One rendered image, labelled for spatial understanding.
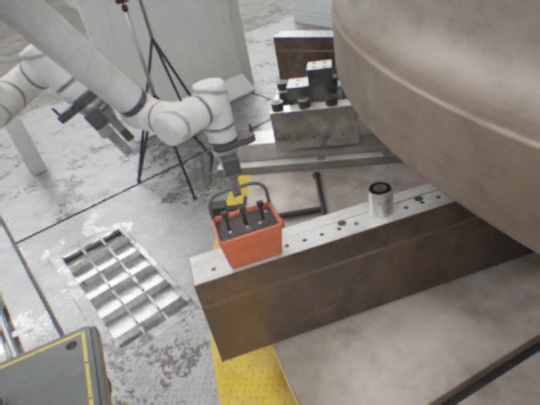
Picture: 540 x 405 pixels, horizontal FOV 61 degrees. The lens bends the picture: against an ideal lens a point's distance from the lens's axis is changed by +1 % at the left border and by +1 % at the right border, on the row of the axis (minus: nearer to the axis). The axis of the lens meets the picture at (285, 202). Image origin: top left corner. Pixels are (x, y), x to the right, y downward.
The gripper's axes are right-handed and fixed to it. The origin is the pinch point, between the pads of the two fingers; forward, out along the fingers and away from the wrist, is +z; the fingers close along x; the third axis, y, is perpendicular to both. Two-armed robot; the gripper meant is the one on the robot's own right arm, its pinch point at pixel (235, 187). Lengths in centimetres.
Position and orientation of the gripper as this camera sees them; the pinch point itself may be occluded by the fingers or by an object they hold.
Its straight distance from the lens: 140.1
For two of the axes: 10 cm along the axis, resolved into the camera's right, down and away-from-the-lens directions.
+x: 3.0, 5.1, -8.0
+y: -9.4, 2.9, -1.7
